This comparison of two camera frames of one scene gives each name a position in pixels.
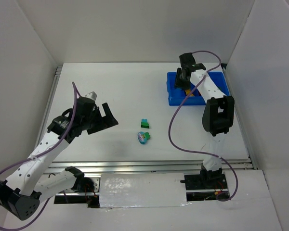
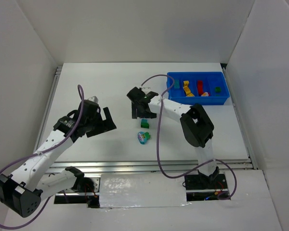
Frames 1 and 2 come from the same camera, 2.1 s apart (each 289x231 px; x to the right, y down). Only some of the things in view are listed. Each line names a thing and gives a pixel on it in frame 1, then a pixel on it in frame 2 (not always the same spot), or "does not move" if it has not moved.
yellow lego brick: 187,91 does not move
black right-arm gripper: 181,78 -> 142,109
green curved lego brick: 145,125 does not move
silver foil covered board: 145,190 does not move
